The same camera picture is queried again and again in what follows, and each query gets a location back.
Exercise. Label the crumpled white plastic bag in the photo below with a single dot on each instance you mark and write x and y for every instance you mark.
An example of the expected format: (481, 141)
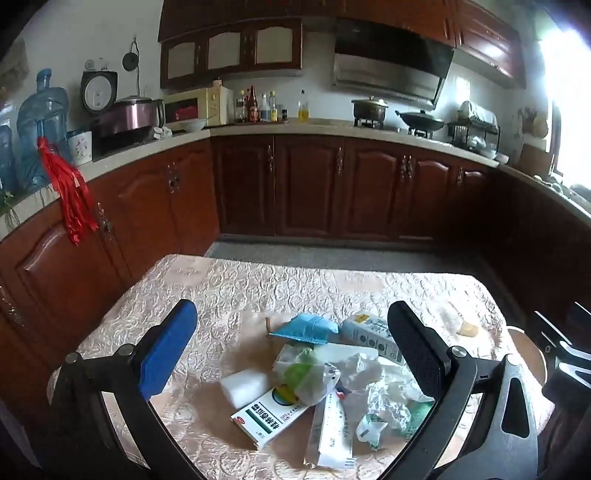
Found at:
(378, 383)

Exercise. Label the dark sauce bottle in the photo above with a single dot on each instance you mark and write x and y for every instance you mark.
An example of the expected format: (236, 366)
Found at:
(241, 108)

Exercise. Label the black hanging strainer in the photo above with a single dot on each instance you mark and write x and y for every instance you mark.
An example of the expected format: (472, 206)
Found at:
(130, 60)

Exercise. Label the cooking pot with lid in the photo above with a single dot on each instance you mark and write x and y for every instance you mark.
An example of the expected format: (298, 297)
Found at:
(369, 110)

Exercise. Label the range hood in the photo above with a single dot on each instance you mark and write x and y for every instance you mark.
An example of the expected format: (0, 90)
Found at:
(388, 64)

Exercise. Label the white foam block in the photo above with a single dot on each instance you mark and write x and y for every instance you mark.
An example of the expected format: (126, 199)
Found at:
(244, 387)

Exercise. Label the wooden cutting board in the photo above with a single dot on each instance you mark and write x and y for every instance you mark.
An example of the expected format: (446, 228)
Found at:
(535, 161)

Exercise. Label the cream microwave oven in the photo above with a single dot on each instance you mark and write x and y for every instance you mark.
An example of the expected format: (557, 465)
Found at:
(198, 106)

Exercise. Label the cream embossed tablecloth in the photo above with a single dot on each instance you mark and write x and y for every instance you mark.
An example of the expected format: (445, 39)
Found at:
(231, 295)

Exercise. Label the black dish rack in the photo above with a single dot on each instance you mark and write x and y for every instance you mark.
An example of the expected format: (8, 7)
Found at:
(475, 131)

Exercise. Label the red sauce bottle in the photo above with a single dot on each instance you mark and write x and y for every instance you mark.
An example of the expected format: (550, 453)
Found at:
(253, 106)

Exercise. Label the white condiment bottle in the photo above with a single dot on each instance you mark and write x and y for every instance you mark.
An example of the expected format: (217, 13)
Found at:
(264, 110)

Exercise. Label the round dial kitchen scale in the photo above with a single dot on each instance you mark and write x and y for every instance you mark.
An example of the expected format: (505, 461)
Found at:
(98, 92)

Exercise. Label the white flowered container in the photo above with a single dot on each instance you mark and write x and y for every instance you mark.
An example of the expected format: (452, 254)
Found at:
(81, 147)

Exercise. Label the wooden wall cabinet glass doors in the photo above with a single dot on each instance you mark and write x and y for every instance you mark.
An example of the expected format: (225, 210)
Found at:
(231, 50)

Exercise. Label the large blue water bottle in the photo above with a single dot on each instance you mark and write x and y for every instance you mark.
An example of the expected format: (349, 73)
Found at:
(44, 120)

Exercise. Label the white bowl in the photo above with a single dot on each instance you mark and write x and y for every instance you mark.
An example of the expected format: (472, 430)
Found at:
(189, 125)

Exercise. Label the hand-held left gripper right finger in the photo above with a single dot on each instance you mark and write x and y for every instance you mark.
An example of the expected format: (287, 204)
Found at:
(418, 350)

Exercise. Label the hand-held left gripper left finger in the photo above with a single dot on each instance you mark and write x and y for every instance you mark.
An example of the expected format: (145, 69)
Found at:
(166, 350)

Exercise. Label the gas stove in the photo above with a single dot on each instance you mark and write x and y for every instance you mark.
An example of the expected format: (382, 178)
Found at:
(392, 128)

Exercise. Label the wooden lower kitchen cabinets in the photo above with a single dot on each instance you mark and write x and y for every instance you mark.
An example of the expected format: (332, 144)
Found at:
(304, 184)

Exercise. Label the black wok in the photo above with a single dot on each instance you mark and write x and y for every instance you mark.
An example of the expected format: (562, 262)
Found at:
(422, 121)

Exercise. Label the pale yellow lump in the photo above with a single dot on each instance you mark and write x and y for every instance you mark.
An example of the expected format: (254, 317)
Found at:
(468, 328)

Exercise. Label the cooking oil bottle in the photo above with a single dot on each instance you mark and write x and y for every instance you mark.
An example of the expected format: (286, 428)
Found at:
(303, 110)

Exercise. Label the yellow capped bottle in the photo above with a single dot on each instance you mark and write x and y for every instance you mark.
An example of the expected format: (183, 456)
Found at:
(274, 110)

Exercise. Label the green white packet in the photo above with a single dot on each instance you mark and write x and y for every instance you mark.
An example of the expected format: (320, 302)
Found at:
(376, 429)

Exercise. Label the clear bag with green contents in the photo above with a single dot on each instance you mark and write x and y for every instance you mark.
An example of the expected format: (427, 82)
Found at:
(304, 374)

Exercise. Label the white green carton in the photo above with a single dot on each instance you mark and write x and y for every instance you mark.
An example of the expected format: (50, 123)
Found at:
(369, 334)

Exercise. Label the long white box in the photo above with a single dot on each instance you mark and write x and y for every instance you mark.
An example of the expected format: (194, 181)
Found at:
(330, 427)

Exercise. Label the red tassel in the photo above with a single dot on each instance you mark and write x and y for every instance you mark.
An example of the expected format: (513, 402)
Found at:
(69, 198)

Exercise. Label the white box rainbow circle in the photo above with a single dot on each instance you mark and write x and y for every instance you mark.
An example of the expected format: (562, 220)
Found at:
(265, 417)

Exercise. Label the dark chair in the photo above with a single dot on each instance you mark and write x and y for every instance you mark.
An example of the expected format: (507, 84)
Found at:
(570, 360)

